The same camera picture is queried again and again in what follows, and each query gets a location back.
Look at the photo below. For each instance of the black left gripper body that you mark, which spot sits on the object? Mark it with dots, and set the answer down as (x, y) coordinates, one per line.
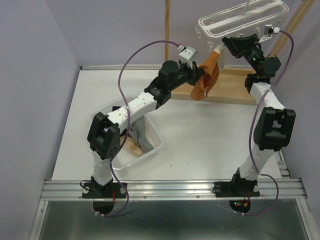
(185, 74)

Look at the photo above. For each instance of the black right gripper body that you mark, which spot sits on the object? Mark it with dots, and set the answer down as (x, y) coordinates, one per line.
(253, 55)

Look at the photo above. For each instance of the orange underwear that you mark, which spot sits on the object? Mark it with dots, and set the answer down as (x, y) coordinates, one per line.
(212, 68)

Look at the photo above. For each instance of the grey underwear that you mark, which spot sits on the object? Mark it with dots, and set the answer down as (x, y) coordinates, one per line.
(138, 133)

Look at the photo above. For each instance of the beige striped underwear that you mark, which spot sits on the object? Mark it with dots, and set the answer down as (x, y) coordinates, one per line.
(131, 146)

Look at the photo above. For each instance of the black underwear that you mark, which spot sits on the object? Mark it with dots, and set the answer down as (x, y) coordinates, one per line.
(115, 108)

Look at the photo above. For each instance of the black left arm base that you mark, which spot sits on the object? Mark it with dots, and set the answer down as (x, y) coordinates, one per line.
(92, 190)

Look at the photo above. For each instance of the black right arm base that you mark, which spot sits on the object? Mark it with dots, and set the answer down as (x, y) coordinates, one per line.
(230, 189)

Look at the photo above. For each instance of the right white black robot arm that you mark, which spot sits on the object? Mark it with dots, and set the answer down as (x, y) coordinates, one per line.
(272, 123)

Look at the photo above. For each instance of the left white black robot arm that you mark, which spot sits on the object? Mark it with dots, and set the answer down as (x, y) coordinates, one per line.
(104, 135)

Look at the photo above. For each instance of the white plastic clip hanger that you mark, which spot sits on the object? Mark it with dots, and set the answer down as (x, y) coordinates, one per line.
(251, 17)

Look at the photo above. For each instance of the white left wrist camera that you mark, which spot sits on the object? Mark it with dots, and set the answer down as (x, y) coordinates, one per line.
(186, 55)

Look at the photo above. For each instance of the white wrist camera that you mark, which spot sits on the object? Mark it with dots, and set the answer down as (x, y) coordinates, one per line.
(186, 55)
(269, 31)

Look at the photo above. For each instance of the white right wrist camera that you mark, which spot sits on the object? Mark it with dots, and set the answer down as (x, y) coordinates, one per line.
(269, 31)

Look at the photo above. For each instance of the wooden hanger stand frame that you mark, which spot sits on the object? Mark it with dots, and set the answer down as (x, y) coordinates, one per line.
(229, 87)

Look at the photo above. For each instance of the aluminium mounting rail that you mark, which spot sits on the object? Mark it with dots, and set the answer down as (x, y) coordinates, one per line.
(164, 190)

